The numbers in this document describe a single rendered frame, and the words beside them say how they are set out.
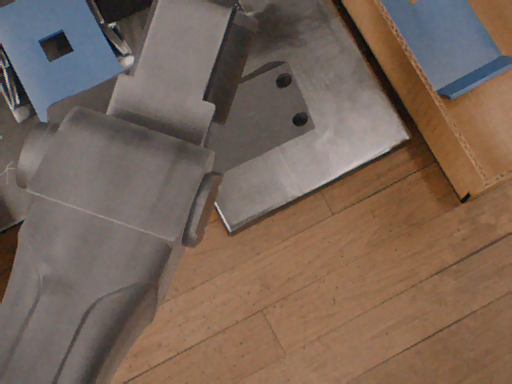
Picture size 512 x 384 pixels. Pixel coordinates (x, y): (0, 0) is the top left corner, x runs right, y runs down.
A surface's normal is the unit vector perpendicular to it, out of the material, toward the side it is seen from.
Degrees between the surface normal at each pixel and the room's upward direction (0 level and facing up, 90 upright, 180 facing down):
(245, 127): 26
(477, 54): 0
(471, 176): 90
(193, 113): 18
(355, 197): 0
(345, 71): 0
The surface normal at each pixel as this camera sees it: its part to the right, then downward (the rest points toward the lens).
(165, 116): -0.06, 0.04
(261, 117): 0.24, 0.14
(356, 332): 0.05, -0.25
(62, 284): 0.15, -0.53
